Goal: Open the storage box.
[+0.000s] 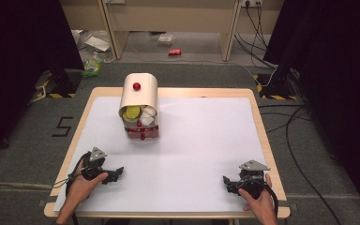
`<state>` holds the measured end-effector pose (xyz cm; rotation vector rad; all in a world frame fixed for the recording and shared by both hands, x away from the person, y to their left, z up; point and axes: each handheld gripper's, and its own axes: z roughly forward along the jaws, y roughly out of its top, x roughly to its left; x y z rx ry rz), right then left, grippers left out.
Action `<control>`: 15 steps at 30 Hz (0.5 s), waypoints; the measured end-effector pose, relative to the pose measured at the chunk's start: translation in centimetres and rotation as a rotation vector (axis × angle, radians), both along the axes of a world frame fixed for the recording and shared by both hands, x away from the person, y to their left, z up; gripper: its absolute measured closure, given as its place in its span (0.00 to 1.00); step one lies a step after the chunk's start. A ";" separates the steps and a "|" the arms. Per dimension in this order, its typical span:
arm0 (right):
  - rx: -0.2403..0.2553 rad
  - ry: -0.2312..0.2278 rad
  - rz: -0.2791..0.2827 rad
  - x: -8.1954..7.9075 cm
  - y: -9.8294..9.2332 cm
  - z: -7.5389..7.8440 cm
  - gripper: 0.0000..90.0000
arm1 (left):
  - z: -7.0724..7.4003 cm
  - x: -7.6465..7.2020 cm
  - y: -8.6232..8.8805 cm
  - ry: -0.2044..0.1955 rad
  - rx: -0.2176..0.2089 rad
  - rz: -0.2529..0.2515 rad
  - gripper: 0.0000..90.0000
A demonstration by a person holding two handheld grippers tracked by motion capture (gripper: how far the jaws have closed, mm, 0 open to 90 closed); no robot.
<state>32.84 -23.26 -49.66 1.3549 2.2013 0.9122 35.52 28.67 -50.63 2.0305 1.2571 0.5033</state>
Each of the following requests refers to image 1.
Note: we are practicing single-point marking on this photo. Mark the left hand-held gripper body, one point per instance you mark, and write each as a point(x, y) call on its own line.
point(97, 165)

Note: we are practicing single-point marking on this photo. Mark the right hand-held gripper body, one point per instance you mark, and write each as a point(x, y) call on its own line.
point(251, 181)

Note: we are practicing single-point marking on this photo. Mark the cream cabinet with red knobs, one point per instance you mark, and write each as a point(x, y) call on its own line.
point(139, 97)

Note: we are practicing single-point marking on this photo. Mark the person's left hand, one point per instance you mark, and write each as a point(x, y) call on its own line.
point(81, 187)

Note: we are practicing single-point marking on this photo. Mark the person's right hand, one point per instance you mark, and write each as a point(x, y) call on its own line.
point(264, 206)

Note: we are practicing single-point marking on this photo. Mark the white paper sheet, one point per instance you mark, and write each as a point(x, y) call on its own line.
point(193, 150)

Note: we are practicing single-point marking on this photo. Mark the wooden table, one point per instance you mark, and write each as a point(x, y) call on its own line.
point(262, 125)

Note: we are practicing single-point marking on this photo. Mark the white cup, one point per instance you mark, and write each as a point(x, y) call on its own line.
point(146, 119)
point(150, 110)

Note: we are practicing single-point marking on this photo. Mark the black stand base striped tape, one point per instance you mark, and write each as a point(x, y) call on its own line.
point(64, 84)
point(273, 89)

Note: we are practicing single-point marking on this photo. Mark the green packet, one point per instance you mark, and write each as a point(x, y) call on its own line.
point(92, 68)

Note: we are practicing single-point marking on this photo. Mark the black curtain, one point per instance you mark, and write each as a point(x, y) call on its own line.
point(334, 78)
point(22, 62)

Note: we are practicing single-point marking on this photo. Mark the red can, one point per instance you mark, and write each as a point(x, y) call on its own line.
point(174, 52)

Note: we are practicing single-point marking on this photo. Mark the clear plastic box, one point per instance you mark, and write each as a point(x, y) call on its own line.
point(165, 40)

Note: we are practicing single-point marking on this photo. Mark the beige desk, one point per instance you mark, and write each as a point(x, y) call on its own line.
point(168, 15)

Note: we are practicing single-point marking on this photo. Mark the white wall socket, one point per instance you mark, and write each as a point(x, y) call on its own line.
point(251, 2)

